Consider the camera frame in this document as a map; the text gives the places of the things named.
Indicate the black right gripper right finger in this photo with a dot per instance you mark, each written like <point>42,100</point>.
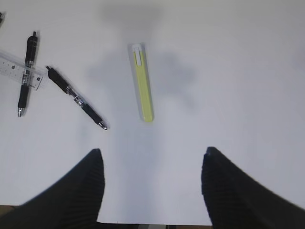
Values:
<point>234,200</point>

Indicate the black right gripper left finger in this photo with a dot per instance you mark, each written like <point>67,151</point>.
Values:
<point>73,202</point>

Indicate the yellow pen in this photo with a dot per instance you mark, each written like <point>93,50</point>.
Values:
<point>139,67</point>

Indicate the black pen right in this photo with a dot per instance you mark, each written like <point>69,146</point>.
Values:
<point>66,87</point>

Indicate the clear plastic ruler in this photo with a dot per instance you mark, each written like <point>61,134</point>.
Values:
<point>14,68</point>

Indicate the black pen under ruler middle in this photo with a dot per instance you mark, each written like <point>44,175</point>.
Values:
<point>30,56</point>

